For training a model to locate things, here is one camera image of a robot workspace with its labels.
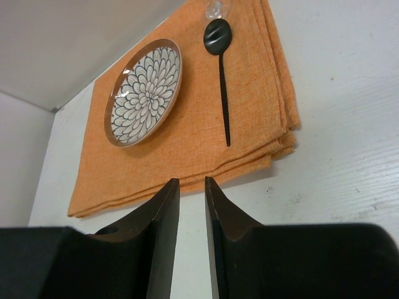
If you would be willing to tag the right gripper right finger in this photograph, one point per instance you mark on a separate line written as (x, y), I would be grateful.
(232, 258)

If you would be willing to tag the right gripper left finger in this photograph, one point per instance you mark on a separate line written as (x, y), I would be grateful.
(137, 252)

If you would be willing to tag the orange cloth napkin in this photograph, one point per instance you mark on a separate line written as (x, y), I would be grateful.
(190, 145)

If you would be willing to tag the floral patterned plate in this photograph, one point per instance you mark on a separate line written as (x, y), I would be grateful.
(144, 93)

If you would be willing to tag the black spoon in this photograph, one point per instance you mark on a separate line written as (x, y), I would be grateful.
(217, 38)

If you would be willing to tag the clear wine glass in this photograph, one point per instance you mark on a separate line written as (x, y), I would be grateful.
(217, 9)

